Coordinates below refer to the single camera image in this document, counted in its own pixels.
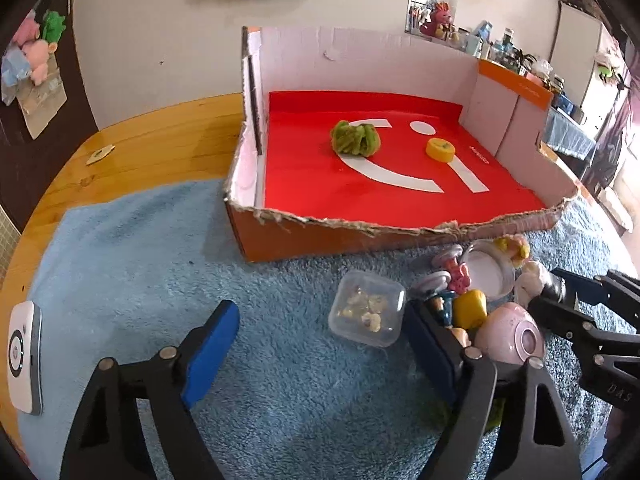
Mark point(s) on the small yellow-beige toy figure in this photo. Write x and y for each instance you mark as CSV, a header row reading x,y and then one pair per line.
x,y
515,249

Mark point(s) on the yellow toy figure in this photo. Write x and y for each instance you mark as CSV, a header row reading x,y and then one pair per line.
x,y
470,310

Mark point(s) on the boy figurine blue shirt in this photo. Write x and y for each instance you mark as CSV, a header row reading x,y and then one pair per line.
x,y
442,310

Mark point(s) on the white cabinet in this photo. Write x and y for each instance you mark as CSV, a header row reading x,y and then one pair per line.
x,y
577,50

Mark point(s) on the black and white plush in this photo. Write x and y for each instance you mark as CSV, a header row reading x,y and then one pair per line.
x,y
532,280

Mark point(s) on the clear plastic bag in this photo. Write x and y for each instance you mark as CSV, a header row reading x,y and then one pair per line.
x,y
45,105

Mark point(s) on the row of bottles and boxes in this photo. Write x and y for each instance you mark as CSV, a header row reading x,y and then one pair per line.
x,y
505,45

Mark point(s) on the clear plastic square box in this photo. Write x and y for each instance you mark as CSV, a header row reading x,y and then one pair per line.
x,y
367,307

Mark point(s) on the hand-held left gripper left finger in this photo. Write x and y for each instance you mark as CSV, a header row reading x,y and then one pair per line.
x,y
212,350

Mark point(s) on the green plush toy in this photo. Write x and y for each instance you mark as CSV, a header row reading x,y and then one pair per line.
x,y
53,26

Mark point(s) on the pink rounded gadget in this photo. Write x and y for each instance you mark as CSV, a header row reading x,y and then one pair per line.
x,y
505,332

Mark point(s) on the small wooden tag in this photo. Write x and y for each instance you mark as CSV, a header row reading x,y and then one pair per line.
x,y
100,155

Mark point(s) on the pink pig plush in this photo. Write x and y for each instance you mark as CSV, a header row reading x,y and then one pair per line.
x,y
39,60

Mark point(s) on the yellow round cap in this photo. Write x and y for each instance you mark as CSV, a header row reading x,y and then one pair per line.
x,y
440,150

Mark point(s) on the green fuzzy scrunchie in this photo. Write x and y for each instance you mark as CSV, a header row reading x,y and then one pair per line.
x,y
497,412
354,138

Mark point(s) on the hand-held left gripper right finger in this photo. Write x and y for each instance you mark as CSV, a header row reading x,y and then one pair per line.
x,y
427,350

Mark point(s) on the pink rabbit plush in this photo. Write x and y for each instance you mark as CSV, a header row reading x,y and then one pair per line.
x,y
436,20

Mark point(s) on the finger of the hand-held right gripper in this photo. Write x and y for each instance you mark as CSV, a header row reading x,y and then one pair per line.
x,y
565,322
595,291

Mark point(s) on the cardboard box with red liner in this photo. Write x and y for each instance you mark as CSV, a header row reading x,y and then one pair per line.
x,y
310,170

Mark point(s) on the pink figurine on clear stand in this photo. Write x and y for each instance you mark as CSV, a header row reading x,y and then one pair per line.
x,y
457,275

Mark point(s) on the blue fluffy mat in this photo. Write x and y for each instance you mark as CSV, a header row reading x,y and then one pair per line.
x,y
280,360

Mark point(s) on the pink plush toy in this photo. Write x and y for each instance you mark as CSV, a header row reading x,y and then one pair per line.
x,y
26,30

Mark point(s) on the white flat device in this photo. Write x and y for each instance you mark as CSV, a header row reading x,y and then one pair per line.
x,y
22,360

